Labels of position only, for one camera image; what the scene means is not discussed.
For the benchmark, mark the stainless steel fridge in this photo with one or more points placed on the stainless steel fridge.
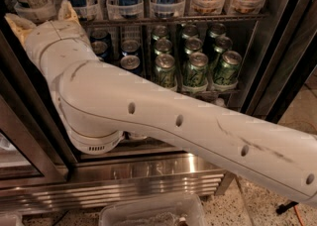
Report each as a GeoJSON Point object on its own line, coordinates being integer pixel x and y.
{"type": "Point", "coordinates": [46, 172]}

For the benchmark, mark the black tripod leg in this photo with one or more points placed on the black tripod leg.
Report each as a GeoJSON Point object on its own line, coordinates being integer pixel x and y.
{"type": "Point", "coordinates": [284, 207]}

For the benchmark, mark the green can front middle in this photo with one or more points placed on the green can front middle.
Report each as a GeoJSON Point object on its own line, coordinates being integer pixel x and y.
{"type": "Point", "coordinates": [195, 72]}

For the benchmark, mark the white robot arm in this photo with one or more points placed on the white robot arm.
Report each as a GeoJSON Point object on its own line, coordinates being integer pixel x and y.
{"type": "Point", "coordinates": [97, 101]}

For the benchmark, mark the clear plastic bin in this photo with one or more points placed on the clear plastic bin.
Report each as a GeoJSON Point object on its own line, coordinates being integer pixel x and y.
{"type": "Point", "coordinates": [162, 210]}

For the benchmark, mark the green can front right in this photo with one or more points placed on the green can front right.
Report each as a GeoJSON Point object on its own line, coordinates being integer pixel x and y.
{"type": "Point", "coordinates": [226, 71]}

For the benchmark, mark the green can front left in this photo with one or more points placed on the green can front left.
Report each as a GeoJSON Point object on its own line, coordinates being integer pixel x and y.
{"type": "Point", "coordinates": [165, 71]}

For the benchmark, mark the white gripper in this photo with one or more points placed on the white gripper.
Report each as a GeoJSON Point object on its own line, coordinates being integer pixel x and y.
{"type": "Point", "coordinates": [50, 35]}

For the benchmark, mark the green can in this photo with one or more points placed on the green can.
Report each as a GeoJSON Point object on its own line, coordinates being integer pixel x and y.
{"type": "Point", "coordinates": [193, 45]}
{"type": "Point", "coordinates": [221, 45]}
{"type": "Point", "coordinates": [195, 72]}
{"type": "Point", "coordinates": [163, 46]}
{"type": "Point", "coordinates": [165, 71]}
{"type": "Point", "coordinates": [226, 71]}

